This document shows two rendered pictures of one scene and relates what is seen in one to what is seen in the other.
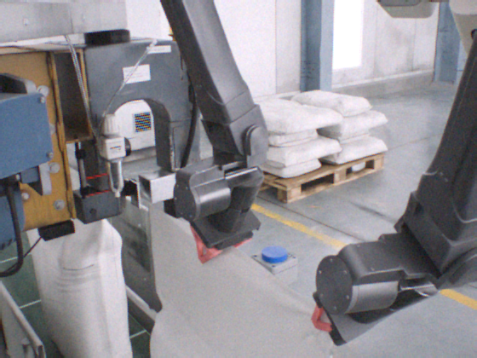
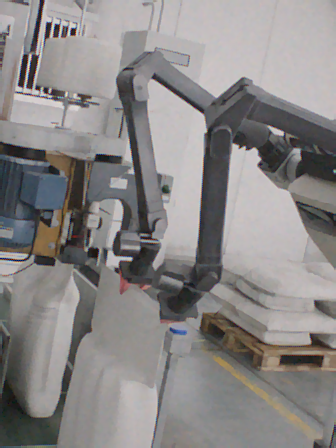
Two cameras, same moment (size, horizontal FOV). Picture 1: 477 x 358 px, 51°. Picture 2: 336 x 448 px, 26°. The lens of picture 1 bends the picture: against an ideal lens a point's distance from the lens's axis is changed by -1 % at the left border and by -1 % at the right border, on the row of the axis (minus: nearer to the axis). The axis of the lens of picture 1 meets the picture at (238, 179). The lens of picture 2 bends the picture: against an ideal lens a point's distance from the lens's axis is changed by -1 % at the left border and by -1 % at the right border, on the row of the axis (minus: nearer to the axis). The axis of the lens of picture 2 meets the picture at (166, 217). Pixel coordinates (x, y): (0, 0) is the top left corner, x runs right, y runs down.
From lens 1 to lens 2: 1.29 m
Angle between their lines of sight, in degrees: 15
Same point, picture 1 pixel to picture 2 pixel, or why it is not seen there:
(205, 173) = (130, 234)
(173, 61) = not seen: hidden behind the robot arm
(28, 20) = (70, 143)
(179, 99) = not seen: hidden behind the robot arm
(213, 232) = (128, 272)
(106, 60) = (103, 171)
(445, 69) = not seen: outside the picture
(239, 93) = (156, 200)
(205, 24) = (147, 165)
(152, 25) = (176, 151)
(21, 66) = (57, 162)
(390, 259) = (180, 271)
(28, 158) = (51, 204)
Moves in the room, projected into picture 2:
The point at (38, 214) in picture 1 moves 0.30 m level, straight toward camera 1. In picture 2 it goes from (38, 247) to (41, 271)
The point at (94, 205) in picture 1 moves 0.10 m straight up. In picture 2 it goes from (71, 253) to (76, 222)
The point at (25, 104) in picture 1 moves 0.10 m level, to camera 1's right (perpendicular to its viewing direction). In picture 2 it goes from (58, 180) to (93, 187)
